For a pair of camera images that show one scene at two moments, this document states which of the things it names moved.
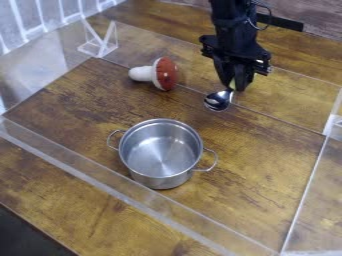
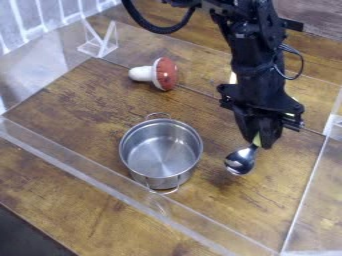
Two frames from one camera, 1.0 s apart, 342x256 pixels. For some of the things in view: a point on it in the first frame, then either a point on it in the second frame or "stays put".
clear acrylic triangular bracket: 96,46 stays put
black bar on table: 278,21 stays put
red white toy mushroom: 163,73 stays put
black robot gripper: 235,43 → 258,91
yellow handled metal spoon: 219,100 → 239,162
